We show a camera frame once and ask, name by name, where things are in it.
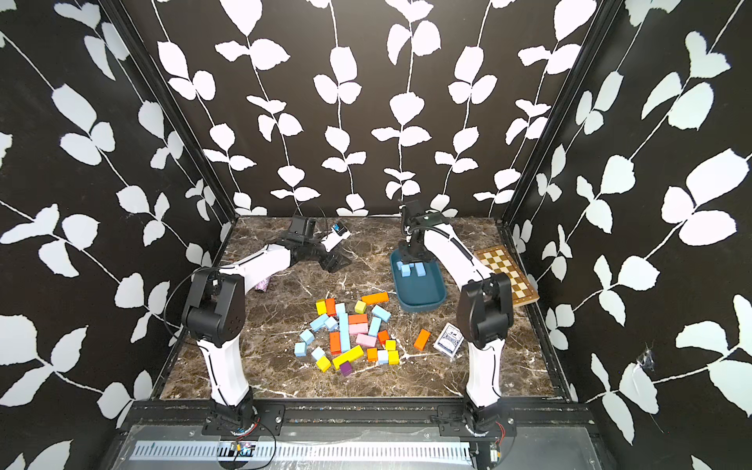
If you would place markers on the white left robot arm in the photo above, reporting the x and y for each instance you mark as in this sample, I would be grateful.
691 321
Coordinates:
214 313

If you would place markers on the wooden chessboard box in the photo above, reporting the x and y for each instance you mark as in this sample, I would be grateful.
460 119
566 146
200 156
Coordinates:
498 260

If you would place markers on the lime green block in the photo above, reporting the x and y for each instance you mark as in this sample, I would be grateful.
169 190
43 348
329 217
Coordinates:
360 308

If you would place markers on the light blue slanted block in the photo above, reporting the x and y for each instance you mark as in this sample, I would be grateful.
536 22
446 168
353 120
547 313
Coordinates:
375 326

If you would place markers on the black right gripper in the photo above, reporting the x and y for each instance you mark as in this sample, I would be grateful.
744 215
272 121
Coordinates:
405 258

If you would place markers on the long yellow block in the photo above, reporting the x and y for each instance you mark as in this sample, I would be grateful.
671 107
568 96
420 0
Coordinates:
349 356

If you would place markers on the small yellow block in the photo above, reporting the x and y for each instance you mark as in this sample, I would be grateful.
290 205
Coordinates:
324 364

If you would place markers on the lone light blue block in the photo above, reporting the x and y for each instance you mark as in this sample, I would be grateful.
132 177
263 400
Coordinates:
420 269

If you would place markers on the pink block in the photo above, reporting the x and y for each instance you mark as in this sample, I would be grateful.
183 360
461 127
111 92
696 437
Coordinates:
366 341

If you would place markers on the purple small block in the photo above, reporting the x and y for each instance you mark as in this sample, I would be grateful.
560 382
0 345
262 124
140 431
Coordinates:
346 369

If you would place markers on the teal plastic tray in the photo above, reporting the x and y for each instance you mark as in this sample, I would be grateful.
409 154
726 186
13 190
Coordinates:
418 294

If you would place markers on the red upright block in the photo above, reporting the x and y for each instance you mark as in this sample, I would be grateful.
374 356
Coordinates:
330 305

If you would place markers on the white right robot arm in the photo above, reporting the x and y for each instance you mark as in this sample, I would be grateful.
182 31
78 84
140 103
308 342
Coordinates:
484 311

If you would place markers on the light blue corner block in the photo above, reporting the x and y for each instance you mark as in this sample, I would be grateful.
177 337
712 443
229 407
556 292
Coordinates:
300 350

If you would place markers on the long orange block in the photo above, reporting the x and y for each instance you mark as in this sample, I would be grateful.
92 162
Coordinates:
375 299

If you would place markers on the orange upright block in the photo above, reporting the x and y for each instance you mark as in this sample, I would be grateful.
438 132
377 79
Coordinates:
335 343

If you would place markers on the red flat block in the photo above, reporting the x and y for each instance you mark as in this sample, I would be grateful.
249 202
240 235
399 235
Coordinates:
358 319

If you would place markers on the blue playing card deck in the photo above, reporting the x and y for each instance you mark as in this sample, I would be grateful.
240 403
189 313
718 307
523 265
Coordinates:
449 341

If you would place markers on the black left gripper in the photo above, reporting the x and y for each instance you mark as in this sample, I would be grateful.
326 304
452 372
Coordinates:
337 264

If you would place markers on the orange lone block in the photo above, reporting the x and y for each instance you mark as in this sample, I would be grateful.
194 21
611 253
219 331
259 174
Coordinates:
422 340

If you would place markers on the light blue long block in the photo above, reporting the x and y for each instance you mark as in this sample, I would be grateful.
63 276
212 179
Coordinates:
318 323

